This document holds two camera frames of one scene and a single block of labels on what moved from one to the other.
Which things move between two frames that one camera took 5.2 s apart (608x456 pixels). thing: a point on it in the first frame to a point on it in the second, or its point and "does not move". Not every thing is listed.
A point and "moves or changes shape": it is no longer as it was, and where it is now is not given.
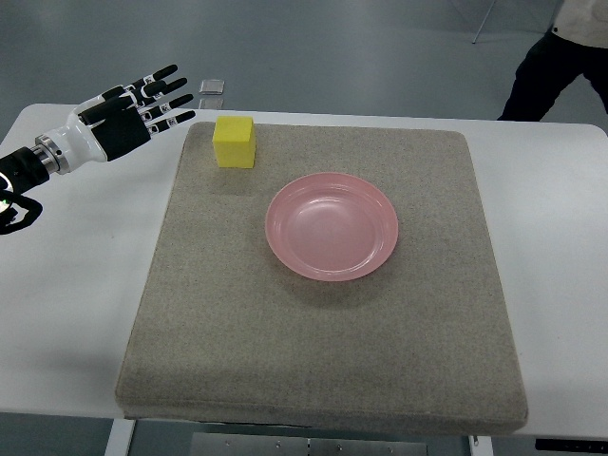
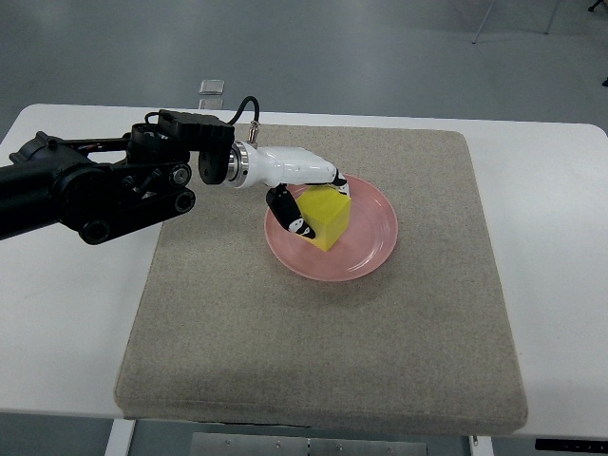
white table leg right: x=481 y=446 does not move
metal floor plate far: x=212 y=86 does not move
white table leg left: x=120 y=437 does not move
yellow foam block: x=234 y=141 moves or changes shape
